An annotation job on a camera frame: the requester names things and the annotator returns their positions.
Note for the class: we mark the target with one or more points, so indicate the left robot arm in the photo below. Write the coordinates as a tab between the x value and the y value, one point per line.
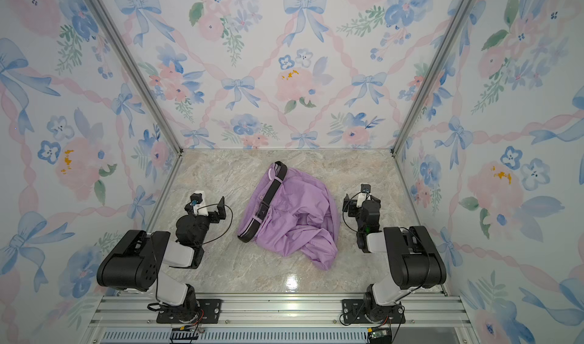
137	262

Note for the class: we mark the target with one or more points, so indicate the right aluminium corner post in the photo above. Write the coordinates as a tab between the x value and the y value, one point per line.
441	55

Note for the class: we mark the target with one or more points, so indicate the aluminium corner post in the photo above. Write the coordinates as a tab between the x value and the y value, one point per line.
441	55
105	20

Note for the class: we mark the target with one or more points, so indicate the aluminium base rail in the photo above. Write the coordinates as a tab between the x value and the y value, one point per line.
285	318

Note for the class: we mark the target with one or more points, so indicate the black leather belt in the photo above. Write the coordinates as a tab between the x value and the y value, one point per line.
276	174

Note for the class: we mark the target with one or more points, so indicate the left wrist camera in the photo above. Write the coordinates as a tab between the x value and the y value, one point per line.
198	204

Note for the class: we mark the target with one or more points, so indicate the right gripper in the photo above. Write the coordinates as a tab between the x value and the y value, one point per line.
350	205

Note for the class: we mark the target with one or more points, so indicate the left aluminium corner post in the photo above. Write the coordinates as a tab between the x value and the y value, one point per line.
105	20

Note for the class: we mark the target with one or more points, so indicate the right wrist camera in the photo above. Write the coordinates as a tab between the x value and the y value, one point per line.
364	194

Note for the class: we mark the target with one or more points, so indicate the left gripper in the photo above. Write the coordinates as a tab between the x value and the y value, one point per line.
220	212

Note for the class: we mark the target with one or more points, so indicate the purple trousers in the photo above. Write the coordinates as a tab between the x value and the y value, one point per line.
303	217

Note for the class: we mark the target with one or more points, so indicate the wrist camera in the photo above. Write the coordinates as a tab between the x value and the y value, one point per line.
364	194
198	204

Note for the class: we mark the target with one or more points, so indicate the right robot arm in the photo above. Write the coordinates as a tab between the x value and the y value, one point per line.
414	263

